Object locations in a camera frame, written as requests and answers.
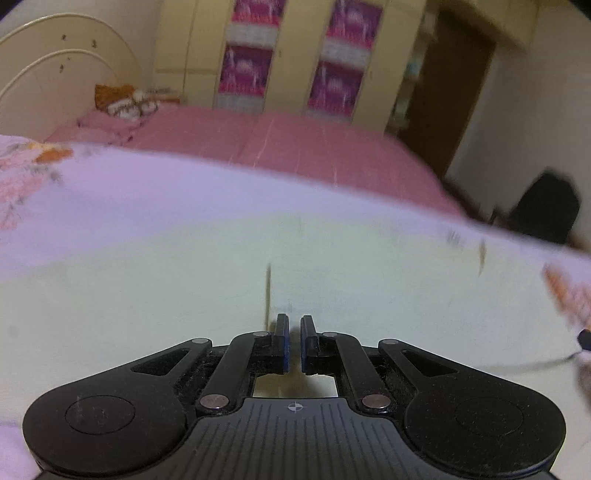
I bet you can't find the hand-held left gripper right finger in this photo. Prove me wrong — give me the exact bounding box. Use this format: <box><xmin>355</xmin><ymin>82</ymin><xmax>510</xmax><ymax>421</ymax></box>
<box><xmin>300</xmin><ymin>315</ymin><xmax>455</xmax><ymax>414</ymax></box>

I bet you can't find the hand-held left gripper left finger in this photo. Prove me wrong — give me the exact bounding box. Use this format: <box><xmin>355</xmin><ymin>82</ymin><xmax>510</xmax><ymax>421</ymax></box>
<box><xmin>130</xmin><ymin>314</ymin><xmax>291</xmax><ymax>416</ymax></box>

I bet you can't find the pale green towel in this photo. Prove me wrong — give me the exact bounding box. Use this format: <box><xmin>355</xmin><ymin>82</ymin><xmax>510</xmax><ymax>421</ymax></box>
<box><xmin>0</xmin><ymin>211</ymin><xmax>578</xmax><ymax>418</ymax></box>

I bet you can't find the black chair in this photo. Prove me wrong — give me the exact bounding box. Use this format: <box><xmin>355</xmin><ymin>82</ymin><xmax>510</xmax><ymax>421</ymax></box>
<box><xmin>507</xmin><ymin>171</ymin><xmax>582</xmax><ymax>245</ymax></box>

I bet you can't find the pink bed sheet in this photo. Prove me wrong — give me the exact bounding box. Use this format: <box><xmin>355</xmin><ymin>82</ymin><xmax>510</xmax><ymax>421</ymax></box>
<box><xmin>44</xmin><ymin>104</ymin><xmax>468</xmax><ymax>217</ymax></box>

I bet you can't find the lavender floral blanket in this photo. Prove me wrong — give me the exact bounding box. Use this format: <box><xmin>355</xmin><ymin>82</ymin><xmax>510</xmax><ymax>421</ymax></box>
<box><xmin>0</xmin><ymin>134</ymin><xmax>591</xmax><ymax>480</ymax></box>

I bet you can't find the brown wooden door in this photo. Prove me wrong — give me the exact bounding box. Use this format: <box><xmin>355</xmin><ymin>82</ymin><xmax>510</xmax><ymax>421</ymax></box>
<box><xmin>407</xmin><ymin>11</ymin><xmax>498</xmax><ymax>178</ymax></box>

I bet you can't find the brown white patterned pillow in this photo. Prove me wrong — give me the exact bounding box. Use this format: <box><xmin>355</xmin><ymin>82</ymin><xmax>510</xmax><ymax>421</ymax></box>
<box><xmin>106</xmin><ymin>90</ymin><xmax>160</xmax><ymax>121</ymax></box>

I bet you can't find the cream wardrobe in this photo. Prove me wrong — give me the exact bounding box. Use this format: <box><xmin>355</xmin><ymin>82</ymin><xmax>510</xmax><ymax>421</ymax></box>
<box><xmin>154</xmin><ymin>0</ymin><xmax>426</xmax><ymax>134</ymax></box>

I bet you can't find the orange pillow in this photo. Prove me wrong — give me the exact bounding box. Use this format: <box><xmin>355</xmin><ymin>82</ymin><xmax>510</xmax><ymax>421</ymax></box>
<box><xmin>95</xmin><ymin>84</ymin><xmax>137</xmax><ymax>110</ymax></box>

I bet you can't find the cream curved headboard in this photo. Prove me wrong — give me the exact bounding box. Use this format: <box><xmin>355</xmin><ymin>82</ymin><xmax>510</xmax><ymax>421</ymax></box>
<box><xmin>0</xmin><ymin>13</ymin><xmax>143</xmax><ymax>141</ymax></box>

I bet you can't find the purple wall poster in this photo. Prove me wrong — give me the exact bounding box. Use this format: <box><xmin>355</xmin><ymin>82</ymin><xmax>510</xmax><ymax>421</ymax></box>
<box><xmin>326</xmin><ymin>0</ymin><xmax>384</xmax><ymax>50</ymax></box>
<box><xmin>307</xmin><ymin>62</ymin><xmax>364</xmax><ymax>113</ymax></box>
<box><xmin>232</xmin><ymin>0</ymin><xmax>284</xmax><ymax>27</ymax></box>
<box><xmin>219</xmin><ymin>44</ymin><xmax>274</xmax><ymax>96</ymax></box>

